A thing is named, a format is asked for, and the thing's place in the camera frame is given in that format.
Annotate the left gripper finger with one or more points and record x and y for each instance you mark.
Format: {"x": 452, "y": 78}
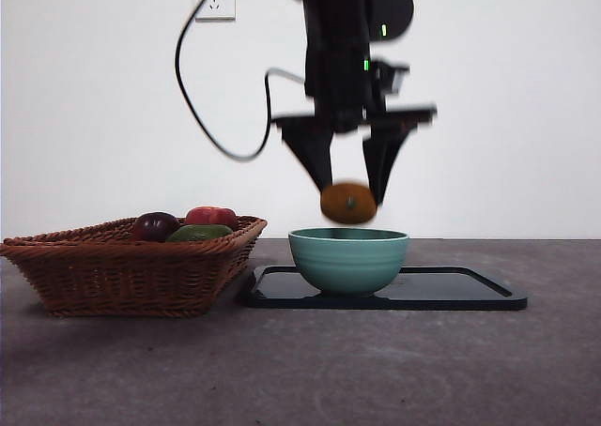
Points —
{"x": 312, "y": 149}
{"x": 385, "y": 163}

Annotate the yellow-brown kiwi fruit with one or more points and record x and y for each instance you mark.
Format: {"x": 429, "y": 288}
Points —
{"x": 349, "y": 210}

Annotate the teal ribbed bowl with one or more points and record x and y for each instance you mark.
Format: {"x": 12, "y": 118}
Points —
{"x": 347, "y": 262}

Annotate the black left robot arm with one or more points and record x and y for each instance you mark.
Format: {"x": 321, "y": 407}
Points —
{"x": 338, "y": 46}

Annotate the red apple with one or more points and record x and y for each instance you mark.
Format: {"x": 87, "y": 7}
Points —
{"x": 211, "y": 216}

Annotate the dark rectangular tray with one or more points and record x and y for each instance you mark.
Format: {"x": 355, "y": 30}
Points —
{"x": 446, "y": 290}

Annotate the green avocado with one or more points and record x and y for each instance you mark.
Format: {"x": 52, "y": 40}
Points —
{"x": 199, "y": 233}

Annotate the dark purple fruit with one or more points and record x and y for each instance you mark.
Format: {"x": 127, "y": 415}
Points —
{"x": 152, "y": 226}

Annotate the brown wicker basket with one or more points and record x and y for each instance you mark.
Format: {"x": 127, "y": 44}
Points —
{"x": 117, "y": 280}

